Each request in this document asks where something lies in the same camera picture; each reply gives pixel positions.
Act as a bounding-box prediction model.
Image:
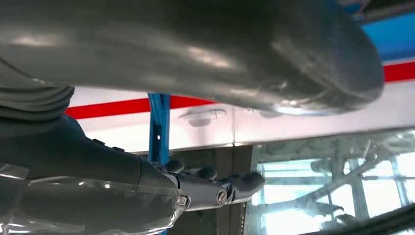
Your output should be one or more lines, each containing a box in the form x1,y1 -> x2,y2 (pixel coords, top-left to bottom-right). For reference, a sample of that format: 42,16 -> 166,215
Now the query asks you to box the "white car with red stripe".
65,58 -> 415,235

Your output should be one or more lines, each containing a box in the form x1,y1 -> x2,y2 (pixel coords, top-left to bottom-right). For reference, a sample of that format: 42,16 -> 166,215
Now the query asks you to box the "blue metal shelf rack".
147,0 -> 415,166

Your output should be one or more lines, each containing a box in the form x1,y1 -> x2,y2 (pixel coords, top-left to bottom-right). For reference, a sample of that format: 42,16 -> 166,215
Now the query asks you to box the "white car door handle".
177,108 -> 228,128

